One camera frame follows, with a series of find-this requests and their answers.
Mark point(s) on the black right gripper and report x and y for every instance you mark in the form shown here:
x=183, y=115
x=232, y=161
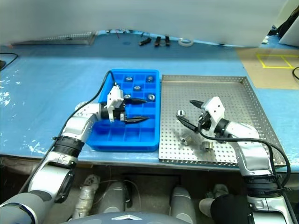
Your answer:
x=204, y=120

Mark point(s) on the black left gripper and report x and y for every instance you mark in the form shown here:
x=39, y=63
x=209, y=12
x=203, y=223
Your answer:
x=120, y=114

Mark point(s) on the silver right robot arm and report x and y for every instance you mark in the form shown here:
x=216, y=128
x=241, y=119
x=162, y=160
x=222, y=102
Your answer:
x=247, y=133

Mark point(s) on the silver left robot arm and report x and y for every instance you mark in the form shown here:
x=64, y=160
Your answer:
x=79, y=121

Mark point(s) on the blue compartment tray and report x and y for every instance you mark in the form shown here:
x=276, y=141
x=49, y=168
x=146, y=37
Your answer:
x=130, y=140

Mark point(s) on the black clip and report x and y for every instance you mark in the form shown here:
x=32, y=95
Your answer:
x=157, y=41
x=166, y=40
x=144, y=42

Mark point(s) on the white tape roll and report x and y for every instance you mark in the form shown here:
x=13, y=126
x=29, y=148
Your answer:
x=180, y=43

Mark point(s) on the grey rounded robot leg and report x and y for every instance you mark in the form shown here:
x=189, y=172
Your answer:
x=182, y=203
x=112, y=196

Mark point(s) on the white shoe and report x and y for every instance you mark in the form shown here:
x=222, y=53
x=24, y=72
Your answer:
x=206, y=205

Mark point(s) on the white wrapped foot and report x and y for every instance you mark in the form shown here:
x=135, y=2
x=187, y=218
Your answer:
x=87, y=193

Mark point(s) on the person's black garment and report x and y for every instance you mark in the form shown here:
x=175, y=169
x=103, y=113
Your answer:
x=230, y=208

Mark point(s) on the long perforated metal tray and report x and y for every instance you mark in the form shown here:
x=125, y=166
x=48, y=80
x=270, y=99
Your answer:
x=58, y=38

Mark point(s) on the grey robot torso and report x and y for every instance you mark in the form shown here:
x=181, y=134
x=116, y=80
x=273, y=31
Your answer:
x=126, y=218

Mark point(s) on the white board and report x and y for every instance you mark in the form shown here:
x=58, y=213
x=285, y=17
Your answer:
x=290, y=36

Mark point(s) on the black bag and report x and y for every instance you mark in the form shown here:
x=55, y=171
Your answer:
x=289, y=21

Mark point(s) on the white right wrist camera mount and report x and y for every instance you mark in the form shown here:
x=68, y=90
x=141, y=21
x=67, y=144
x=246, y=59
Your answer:
x=216, y=107

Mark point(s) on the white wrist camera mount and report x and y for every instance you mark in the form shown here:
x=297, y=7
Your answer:
x=216, y=107
x=114, y=95

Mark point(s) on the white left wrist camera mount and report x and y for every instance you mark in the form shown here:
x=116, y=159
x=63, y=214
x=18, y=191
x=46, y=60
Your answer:
x=114, y=95

